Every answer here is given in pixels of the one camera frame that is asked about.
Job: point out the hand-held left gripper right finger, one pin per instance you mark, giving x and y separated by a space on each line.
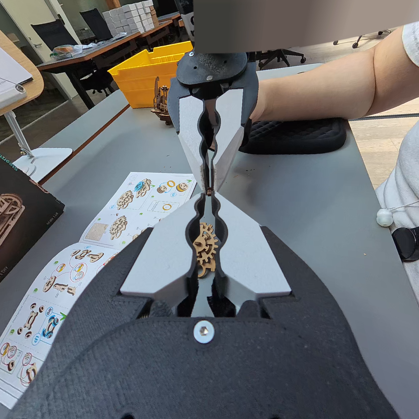
252 262

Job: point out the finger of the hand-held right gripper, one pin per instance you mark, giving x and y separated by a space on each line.
190 124
232 114

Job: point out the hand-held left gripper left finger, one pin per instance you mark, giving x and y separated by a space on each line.
157 262

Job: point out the wooden gear assembly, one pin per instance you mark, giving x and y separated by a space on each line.
204 252

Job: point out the person's right forearm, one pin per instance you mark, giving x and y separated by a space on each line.
327 88

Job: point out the assembled wooden model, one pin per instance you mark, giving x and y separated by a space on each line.
162 104

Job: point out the black model kit box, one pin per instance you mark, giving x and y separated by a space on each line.
19 222

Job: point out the black quilted cushion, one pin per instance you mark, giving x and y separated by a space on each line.
294 137

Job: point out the yellow plastic bin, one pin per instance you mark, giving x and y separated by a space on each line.
137 81

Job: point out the illustrated instruction booklet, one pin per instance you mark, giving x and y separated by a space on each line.
98 226

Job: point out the stack of white boxes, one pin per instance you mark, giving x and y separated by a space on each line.
131 16

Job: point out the brown office desk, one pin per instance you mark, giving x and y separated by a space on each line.
98 52

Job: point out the black office chair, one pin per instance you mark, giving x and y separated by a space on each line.
96 23
52 32

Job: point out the clear plastic bags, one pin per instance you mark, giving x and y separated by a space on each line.
70 50

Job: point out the white stand with wooden board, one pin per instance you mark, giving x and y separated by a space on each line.
42 160

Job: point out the black round watch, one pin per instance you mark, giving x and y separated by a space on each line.
406 244

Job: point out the person's light grey garment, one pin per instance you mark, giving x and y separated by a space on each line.
404 183

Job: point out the white paper sheet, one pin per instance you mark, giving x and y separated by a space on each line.
9 72

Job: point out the person's white shirt sleeve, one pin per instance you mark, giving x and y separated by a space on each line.
411 42

